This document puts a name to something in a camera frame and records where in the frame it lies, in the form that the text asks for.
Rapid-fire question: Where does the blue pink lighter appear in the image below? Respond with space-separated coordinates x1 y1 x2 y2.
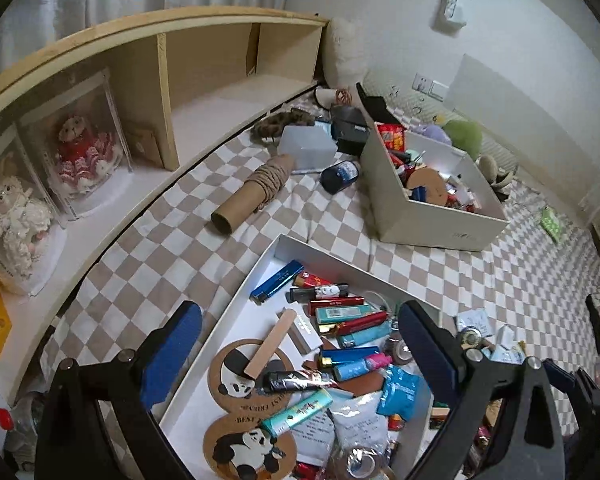
335 352 394 382

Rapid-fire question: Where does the white fluffy pillow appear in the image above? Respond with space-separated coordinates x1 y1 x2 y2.
321 17 366 93

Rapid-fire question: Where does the brown furry cloth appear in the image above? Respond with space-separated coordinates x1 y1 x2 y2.
251 109 317 145

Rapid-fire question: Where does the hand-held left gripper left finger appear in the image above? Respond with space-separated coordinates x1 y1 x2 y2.
35 301 203 480

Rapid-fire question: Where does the heap of assorted lighters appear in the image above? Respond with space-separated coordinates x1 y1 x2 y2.
250 260 396 436

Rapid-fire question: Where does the brown leather piece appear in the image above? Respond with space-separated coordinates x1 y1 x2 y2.
330 367 383 396

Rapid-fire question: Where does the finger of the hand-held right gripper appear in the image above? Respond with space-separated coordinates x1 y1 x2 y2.
544 359 600 415

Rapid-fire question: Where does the wooden shelf unit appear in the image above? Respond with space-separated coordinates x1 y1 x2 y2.
0 7 331 411

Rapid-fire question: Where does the blue sachet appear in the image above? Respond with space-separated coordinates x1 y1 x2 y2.
377 364 428 421

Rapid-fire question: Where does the green patterned packet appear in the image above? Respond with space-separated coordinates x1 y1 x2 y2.
540 205 567 245

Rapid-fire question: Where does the white rectangular block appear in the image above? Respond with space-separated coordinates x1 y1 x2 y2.
286 304 323 356

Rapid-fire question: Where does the green plush toy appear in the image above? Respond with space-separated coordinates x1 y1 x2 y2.
442 117 483 161

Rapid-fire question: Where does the white medicine sachet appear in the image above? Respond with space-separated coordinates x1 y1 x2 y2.
330 392 391 453
455 309 491 336

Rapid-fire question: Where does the white shoe box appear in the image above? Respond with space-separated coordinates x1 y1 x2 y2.
361 121 511 252

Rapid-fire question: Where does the flat wooden stick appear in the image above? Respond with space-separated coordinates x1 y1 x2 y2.
243 309 298 380

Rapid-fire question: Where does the white shallow box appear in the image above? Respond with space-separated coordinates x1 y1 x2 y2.
157 232 443 480

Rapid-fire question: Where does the brown cardboard card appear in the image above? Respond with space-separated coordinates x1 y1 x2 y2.
122 122 164 167

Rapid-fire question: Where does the translucent tape roll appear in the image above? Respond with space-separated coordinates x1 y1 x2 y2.
386 337 412 366
330 445 397 480

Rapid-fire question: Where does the round panda coaster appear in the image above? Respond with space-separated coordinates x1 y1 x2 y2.
207 339 296 413
202 411 298 480

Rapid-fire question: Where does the cardboard tube with twine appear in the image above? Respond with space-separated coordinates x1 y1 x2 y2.
210 154 297 235

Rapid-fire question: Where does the round cork coaster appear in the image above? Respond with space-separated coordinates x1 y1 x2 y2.
405 167 448 206

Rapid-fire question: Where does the purple plush toy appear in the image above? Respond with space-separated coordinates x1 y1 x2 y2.
420 122 453 147

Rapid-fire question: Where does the black gold badge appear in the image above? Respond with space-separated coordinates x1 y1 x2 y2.
455 327 483 348

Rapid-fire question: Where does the dark blue bottle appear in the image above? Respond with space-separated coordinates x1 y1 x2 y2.
320 159 362 195

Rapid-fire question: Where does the red snack packet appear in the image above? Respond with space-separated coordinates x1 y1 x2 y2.
377 122 406 153

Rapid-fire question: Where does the plastic bottle red cap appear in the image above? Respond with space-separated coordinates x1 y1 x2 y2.
0 392 46 471

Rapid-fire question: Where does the black angular pouch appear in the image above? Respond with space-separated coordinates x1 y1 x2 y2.
355 82 405 125

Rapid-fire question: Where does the red-dressed bear doll case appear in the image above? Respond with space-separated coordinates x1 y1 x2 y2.
20 71 133 221

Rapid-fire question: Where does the grey plastic box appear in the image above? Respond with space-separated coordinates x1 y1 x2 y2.
278 124 338 170

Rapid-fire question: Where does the black printed tube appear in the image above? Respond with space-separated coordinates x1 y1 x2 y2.
265 367 338 393

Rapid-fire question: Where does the white-dressed bunny doll case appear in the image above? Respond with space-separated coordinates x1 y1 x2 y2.
0 127 68 296

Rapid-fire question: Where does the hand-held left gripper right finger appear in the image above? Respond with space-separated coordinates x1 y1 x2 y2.
399 301 566 480

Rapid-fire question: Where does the beige plush toy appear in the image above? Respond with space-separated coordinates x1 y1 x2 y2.
477 154 518 201

